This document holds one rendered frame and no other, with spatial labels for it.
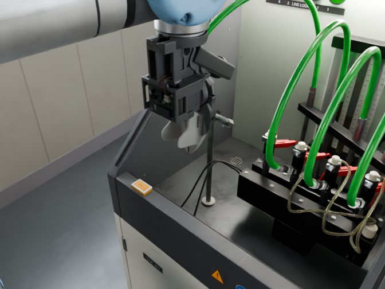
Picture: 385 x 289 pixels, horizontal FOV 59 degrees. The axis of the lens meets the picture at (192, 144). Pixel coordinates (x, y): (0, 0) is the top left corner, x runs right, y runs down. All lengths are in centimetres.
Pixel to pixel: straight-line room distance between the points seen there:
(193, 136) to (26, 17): 36
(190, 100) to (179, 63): 6
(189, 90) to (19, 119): 191
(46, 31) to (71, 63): 219
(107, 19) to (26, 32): 6
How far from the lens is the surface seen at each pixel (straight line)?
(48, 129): 246
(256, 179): 90
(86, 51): 249
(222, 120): 84
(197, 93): 50
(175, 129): 57
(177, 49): 47
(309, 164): 63
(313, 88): 98
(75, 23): 25
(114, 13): 26
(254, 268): 75
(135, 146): 96
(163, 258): 99
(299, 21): 106
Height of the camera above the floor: 155
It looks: 34 degrees down
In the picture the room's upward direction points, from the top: straight up
